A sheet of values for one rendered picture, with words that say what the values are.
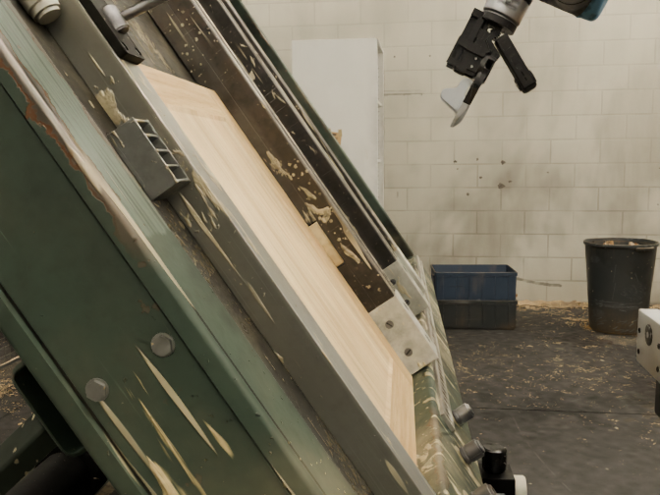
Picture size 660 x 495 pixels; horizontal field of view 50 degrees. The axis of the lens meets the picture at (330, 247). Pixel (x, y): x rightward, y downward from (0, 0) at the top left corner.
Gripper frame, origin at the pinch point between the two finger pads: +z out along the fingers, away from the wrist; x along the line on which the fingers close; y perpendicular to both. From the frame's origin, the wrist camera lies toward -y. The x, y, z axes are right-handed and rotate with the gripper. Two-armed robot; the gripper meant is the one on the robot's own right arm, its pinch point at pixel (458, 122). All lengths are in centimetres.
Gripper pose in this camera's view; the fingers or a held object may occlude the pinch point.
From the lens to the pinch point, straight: 140.4
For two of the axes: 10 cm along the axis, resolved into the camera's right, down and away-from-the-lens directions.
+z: -4.5, 8.8, 1.7
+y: -8.8, -4.7, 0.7
